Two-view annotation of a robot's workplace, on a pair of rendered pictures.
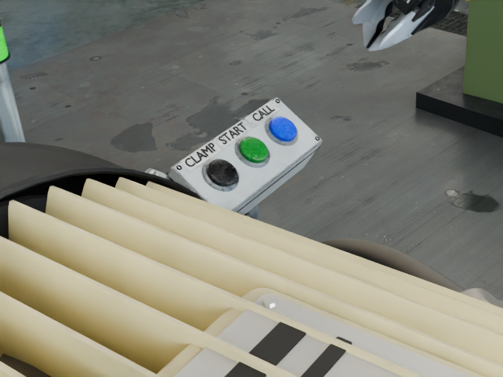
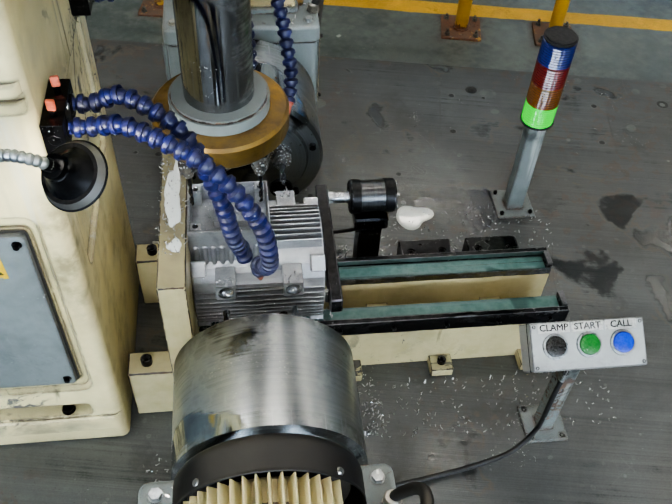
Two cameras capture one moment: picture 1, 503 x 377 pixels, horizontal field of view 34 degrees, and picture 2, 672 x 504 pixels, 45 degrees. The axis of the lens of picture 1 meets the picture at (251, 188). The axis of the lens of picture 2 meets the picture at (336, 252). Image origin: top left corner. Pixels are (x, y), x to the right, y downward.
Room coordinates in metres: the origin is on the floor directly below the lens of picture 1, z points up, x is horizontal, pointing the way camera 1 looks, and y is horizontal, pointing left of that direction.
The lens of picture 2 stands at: (-0.06, -0.18, 2.02)
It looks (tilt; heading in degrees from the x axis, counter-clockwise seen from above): 49 degrees down; 41
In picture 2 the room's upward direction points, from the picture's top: 4 degrees clockwise
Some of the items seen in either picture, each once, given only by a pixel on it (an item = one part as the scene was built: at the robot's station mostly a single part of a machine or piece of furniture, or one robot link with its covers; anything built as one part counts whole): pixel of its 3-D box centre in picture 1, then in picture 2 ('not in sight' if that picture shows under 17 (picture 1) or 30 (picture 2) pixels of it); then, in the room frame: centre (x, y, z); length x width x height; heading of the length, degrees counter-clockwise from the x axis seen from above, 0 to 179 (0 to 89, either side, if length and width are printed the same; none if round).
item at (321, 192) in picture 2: not in sight; (329, 244); (0.60, 0.42, 1.01); 0.26 x 0.04 x 0.03; 51
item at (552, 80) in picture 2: not in sight; (551, 71); (1.10, 0.36, 1.14); 0.06 x 0.06 x 0.04
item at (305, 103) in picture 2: not in sight; (249, 115); (0.70, 0.73, 1.04); 0.41 x 0.25 x 0.25; 51
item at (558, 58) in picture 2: not in sight; (557, 49); (1.10, 0.36, 1.19); 0.06 x 0.06 x 0.04
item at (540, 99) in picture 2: not in sight; (545, 91); (1.10, 0.36, 1.10); 0.06 x 0.06 x 0.04
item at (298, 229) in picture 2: not in sight; (257, 261); (0.49, 0.47, 1.01); 0.20 x 0.19 x 0.19; 141
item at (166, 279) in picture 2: not in sight; (162, 283); (0.37, 0.57, 0.97); 0.30 x 0.11 x 0.34; 51
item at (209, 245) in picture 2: not in sight; (229, 222); (0.46, 0.49, 1.11); 0.12 x 0.11 x 0.07; 141
